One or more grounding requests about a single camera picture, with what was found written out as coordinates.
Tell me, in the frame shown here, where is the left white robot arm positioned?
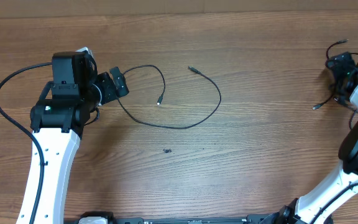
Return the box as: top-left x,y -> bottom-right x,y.
17,48 -> 129,223

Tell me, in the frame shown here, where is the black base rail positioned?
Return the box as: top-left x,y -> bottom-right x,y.
116,212 -> 279,224

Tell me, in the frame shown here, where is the black usb cable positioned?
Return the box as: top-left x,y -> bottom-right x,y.
311,38 -> 358,111

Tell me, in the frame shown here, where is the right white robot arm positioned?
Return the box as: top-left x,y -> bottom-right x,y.
263,64 -> 358,223

